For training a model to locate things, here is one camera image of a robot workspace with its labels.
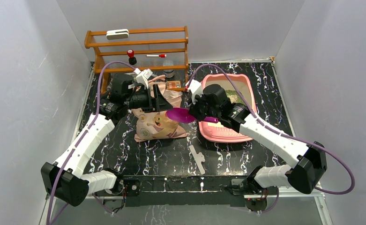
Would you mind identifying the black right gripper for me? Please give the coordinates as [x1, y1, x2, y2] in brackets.
[187, 91, 220, 122]

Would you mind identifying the cat litter bag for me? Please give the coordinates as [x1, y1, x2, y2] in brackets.
[132, 81, 187, 143]

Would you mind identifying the purple litter scoop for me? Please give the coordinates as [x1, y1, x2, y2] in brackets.
[165, 107, 219, 124]

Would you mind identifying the pink cat litter box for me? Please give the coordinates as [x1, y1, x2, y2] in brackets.
[199, 74, 257, 143]

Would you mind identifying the orange wooden shelf rack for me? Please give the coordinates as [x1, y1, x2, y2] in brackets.
[84, 26, 189, 93]

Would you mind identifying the grey bag sealing clip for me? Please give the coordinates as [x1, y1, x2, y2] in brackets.
[188, 145, 205, 175]

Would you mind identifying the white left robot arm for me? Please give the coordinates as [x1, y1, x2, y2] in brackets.
[41, 75, 172, 206]

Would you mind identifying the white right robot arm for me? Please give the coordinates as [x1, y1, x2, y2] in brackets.
[187, 83, 327, 194]

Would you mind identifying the orange snack packet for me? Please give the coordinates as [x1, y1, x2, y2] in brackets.
[166, 81, 185, 91]

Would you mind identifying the small glass jar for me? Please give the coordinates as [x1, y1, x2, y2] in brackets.
[163, 60, 175, 78]

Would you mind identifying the red white marker pen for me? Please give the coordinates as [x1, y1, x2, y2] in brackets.
[146, 54, 167, 58]

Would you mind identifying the red black stamp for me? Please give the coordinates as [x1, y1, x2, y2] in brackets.
[127, 49, 137, 65]

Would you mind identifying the white stapler on top shelf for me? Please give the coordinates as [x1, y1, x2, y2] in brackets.
[106, 29, 129, 40]

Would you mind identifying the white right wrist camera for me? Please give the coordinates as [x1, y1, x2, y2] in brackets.
[185, 80, 203, 105]

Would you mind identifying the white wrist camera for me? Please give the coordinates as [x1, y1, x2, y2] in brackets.
[185, 80, 203, 105]
[134, 68, 153, 89]

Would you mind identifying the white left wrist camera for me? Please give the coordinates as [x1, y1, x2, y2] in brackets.
[134, 68, 153, 89]

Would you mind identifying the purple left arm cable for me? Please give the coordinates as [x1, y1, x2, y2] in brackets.
[46, 61, 137, 225]

